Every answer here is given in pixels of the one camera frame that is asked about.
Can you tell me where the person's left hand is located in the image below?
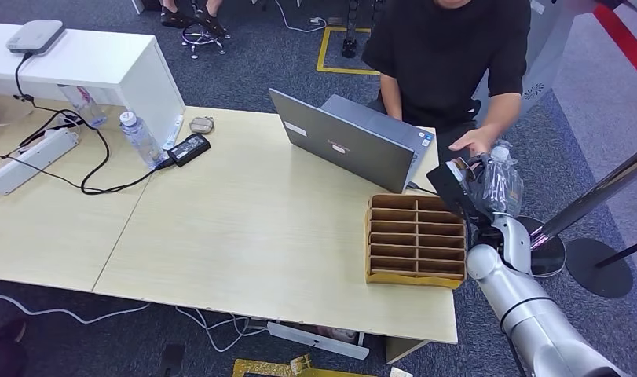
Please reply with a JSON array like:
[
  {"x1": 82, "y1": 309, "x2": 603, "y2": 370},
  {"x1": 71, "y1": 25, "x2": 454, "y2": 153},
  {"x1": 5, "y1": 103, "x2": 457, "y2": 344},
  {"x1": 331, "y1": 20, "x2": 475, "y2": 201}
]
[{"x1": 447, "y1": 126, "x2": 500, "y2": 158}]

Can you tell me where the person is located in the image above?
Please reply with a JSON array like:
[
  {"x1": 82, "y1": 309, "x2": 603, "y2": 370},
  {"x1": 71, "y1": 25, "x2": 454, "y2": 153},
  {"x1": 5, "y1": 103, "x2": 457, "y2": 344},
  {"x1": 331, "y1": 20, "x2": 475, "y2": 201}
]
[
  {"x1": 361, "y1": 0, "x2": 533, "y2": 163},
  {"x1": 159, "y1": 0, "x2": 231, "y2": 39}
]

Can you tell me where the wooden card slot organizer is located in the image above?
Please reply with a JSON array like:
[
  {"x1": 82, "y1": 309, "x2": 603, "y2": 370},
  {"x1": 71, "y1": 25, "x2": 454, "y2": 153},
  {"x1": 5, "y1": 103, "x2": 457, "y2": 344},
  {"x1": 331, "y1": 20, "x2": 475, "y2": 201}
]
[{"x1": 364, "y1": 193, "x2": 467, "y2": 291}]

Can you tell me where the grey panel with logo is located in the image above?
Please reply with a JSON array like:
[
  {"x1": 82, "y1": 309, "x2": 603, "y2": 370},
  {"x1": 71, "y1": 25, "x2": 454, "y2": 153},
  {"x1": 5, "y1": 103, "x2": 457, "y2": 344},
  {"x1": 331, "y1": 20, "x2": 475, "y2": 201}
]
[{"x1": 473, "y1": 0, "x2": 580, "y2": 122}]

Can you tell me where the grey laptop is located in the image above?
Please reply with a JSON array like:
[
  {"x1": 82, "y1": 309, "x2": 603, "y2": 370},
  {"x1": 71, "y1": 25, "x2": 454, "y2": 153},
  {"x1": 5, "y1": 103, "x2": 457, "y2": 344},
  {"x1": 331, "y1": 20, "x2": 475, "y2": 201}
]
[{"x1": 268, "y1": 87, "x2": 437, "y2": 195}]

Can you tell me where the black stand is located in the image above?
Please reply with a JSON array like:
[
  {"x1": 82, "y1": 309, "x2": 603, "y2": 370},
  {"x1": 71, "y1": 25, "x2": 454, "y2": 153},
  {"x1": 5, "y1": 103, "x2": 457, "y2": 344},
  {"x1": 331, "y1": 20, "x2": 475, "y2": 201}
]
[{"x1": 341, "y1": 0, "x2": 362, "y2": 60}]

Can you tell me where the red barrier belt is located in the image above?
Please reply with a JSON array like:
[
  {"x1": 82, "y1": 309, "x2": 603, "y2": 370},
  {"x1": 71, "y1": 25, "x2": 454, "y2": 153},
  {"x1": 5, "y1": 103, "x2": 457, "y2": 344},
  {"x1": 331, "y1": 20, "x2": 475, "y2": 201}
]
[{"x1": 592, "y1": 4, "x2": 637, "y2": 87}]

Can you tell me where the wooden table leg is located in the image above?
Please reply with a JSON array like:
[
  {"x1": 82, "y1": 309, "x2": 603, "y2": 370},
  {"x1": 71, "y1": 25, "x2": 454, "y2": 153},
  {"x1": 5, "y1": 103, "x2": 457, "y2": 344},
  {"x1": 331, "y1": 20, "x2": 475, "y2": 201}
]
[{"x1": 384, "y1": 335, "x2": 432, "y2": 366}]

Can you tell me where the grey earbud case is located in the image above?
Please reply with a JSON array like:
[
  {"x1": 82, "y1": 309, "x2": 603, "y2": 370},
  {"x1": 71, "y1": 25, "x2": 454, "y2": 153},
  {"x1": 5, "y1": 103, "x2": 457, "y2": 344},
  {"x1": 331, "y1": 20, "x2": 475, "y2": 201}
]
[{"x1": 188, "y1": 115, "x2": 217, "y2": 135}]

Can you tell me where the black power adapter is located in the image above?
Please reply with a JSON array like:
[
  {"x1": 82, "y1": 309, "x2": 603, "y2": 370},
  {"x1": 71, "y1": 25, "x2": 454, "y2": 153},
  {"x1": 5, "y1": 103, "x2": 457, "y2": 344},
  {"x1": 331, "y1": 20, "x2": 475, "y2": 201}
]
[{"x1": 167, "y1": 133, "x2": 212, "y2": 168}]

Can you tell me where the chrome chair base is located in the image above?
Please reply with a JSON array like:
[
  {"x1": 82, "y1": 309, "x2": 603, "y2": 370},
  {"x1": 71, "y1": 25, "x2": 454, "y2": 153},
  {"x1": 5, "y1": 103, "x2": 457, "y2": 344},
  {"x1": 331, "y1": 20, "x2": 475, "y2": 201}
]
[{"x1": 181, "y1": 20, "x2": 229, "y2": 60}]

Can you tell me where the white flat bar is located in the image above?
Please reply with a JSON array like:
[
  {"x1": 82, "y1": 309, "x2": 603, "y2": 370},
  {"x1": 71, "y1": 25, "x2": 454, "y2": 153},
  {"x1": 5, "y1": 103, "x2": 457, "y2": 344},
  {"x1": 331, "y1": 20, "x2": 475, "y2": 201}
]
[{"x1": 161, "y1": 115, "x2": 185, "y2": 152}]

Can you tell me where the clear water bottle white cap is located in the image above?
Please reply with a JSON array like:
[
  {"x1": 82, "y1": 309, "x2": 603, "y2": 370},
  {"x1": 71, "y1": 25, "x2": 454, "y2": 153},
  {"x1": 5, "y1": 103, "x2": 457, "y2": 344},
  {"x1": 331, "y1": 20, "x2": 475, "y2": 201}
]
[{"x1": 119, "y1": 110, "x2": 169, "y2": 170}]

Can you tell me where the white cabinet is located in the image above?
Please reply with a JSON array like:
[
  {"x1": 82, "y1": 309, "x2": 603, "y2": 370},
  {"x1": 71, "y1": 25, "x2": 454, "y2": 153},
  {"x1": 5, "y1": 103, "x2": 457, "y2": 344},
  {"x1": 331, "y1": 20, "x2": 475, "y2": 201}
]
[{"x1": 0, "y1": 21, "x2": 187, "y2": 152}]

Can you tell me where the clear bottle with red label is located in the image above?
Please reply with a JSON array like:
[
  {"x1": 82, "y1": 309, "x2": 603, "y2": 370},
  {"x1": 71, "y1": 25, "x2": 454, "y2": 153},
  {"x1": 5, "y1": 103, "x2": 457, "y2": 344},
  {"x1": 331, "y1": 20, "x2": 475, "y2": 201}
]
[{"x1": 57, "y1": 83, "x2": 109, "y2": 129}]

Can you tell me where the grey router box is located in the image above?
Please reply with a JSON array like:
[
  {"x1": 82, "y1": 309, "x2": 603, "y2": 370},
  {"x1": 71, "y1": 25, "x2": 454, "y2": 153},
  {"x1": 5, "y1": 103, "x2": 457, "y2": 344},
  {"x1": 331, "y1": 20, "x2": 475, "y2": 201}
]
[{"x1": 5, "y1": 20, "x2": 68, "y2": 57}]

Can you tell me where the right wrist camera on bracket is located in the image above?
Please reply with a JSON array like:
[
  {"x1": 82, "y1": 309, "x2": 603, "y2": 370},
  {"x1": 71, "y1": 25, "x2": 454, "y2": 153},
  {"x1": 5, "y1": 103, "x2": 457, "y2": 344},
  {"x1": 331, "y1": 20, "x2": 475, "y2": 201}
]
[{"x1": 426, "y1": 157, "x2": 487, "y2": 221}]

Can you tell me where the black laptop cable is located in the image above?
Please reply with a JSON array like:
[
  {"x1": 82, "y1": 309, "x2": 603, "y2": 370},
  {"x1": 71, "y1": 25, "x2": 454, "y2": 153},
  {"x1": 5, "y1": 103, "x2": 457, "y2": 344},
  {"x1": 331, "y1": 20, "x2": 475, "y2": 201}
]
[{"x1": 405, "y1": 181, "x2": 440, "y2": 197}]

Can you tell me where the thick chrome stanchion post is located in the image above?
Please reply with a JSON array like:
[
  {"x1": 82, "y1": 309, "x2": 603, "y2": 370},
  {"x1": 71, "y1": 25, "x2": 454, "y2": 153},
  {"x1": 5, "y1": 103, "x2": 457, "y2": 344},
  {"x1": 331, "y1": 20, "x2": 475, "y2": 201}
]
[{"x1": 515, "y1": 143, "x2": 637, "y2": 277}]

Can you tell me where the thin black stanchion post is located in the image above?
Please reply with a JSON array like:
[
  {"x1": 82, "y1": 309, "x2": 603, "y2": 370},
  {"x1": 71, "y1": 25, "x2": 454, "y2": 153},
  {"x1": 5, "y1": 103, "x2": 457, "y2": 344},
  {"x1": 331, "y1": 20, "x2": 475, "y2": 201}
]
[{"x1": 565, "y1": 236, "x2": 637, "y2": 299}]

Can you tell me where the white cable with plug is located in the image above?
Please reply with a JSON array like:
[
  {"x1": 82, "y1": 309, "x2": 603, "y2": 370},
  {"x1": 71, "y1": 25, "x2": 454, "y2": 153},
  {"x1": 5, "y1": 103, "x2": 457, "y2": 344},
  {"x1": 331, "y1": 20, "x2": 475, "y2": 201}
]
[{"x1": 273, "y1": 0, "x2": 328, "y2": 35}]

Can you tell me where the tangled white floor cable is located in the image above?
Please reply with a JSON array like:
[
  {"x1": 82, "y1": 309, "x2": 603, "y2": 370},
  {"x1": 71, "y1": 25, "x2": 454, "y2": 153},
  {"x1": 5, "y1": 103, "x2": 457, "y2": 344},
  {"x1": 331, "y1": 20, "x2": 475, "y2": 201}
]
[{"x1": 174, "y1": 305, "x2": 270, "y2": 354}]

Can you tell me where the black adapter cable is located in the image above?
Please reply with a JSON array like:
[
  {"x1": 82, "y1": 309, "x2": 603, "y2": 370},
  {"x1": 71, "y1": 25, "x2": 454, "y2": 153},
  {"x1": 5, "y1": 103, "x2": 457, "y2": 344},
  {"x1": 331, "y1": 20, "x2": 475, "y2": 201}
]
[{"x1": 77, "y1": 110, "x2": 174, "y2": 196}]

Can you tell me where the thin black cable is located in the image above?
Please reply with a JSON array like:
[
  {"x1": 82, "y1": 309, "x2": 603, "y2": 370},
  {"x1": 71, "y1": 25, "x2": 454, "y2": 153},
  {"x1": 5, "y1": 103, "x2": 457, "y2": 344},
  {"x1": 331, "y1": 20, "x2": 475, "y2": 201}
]
[{"x1": 0, "y1": 106, "x2": 86, "y2": 192}]

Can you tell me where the black router cable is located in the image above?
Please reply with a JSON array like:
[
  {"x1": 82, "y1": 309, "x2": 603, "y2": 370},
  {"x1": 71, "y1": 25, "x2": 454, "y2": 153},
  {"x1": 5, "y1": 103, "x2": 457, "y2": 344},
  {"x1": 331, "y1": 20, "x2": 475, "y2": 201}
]
[{"x1": 12, "y1": 50, "x2": 37, "y2": 108}]

